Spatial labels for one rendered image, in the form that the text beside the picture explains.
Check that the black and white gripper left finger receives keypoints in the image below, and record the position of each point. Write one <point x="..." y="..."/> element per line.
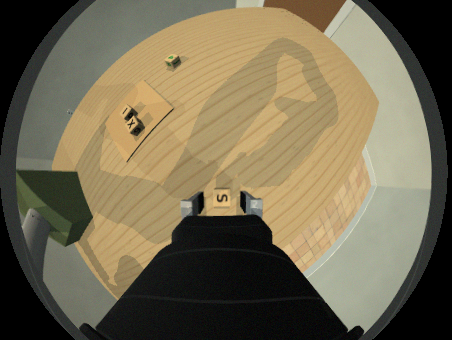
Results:
<point x="192" y="206"/>

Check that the tan letter block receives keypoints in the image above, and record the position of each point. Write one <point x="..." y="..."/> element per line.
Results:
<point x="172" y="61"/>
<point x="134" y="126"/>
<point x="127" y="112"/>
<point x="222" y="197"/>

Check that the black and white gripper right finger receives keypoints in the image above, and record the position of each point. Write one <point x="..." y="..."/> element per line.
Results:
<point x="251" y="205"/>

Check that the tan flat mat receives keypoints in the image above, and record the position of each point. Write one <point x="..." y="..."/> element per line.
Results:
<point x="151" y="108"/>

